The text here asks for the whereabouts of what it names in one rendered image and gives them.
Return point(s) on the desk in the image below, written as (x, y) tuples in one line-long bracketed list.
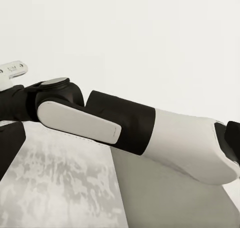
[(62, 180)]

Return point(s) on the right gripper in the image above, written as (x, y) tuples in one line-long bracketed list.
[(6, 96)]

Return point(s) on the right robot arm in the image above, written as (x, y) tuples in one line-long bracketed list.
[(191, 145)]

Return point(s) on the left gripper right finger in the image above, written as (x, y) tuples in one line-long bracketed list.
[(232, 136)]

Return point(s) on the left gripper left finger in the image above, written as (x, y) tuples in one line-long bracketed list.
[(12, 137)]

